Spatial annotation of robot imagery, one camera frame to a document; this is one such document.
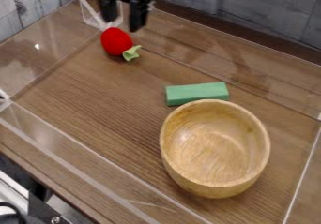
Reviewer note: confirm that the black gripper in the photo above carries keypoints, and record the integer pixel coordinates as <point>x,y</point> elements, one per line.
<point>138,12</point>

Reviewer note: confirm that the black metal table bracket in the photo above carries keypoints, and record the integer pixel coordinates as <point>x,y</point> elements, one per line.
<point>42,214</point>

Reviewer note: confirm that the clear acrylic tray enclosure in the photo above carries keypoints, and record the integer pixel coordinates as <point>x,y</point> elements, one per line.
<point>82,121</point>

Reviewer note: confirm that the green foam block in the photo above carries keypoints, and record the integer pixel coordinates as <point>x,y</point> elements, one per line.
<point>180,94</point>

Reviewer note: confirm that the wooden bowl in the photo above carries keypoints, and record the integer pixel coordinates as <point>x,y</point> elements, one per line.
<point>215,147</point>

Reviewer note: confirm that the red plush strawberry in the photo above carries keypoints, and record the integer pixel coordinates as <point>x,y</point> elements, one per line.
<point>118,44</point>

